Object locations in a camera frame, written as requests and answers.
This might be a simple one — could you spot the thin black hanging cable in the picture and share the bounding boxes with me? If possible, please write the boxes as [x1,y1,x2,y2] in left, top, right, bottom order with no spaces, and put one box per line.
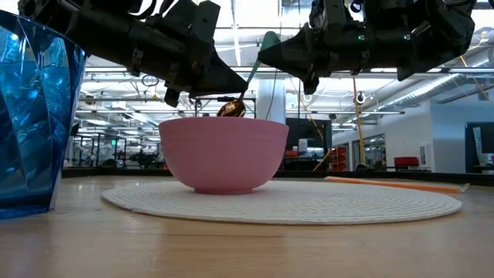
[296,79,303,171]

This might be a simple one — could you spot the orange straw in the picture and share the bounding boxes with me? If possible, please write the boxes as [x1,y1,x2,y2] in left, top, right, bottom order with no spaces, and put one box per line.
[324,176,470,195]

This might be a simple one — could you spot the gold spoon with teal handle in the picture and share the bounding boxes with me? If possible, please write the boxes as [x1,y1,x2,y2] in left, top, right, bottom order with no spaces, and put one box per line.
[216,30,283,118]

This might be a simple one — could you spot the blue faceted plastic cup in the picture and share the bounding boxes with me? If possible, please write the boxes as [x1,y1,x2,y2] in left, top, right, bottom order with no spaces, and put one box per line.
[0,9,87,220]

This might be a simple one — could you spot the red storage bins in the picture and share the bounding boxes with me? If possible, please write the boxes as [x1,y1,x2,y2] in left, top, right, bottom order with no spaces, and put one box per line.
[329,146,348,172]

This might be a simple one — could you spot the red box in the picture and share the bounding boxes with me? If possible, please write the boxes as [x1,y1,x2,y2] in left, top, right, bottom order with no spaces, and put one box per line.
[393,156,420,168]

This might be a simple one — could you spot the white woven round placemat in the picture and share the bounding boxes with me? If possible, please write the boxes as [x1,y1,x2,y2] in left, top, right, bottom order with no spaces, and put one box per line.
[100,179,463,226]

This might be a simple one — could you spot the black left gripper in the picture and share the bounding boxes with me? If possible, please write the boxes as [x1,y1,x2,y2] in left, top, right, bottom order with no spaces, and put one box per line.
[127,0,249,109]

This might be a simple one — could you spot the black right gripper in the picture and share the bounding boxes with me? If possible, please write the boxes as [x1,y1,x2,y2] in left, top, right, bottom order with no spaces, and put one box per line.
[257,0,414,96]

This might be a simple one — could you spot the dark wall screen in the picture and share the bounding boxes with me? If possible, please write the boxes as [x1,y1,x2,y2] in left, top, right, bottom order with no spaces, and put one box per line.
[465,122,494,174]

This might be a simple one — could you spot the white pillar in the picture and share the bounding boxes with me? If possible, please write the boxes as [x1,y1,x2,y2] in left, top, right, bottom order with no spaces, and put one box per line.
[256,79,287,124]

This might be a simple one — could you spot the yellow hanging cable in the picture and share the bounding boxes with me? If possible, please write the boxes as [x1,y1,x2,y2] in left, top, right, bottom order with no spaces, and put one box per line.
[352,76,367,167]

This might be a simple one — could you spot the black cabinet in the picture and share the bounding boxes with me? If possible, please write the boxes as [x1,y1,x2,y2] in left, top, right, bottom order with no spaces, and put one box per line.
[283,117,333,171]

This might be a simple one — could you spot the black looped cable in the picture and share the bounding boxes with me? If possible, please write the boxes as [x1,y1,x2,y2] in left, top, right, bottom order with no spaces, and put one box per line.
[140,73,161,88]

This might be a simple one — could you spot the black table edge rail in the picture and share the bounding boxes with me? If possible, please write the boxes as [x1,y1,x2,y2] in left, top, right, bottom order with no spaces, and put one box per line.
[61,166,494,187]

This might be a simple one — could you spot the pink plastic bowl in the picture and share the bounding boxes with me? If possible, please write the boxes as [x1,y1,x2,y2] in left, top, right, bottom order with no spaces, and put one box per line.
[158,116,290,195]

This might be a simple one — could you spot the silver ventilation duct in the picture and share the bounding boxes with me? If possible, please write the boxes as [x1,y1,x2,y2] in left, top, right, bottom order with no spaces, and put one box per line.
[376,73,464,113]

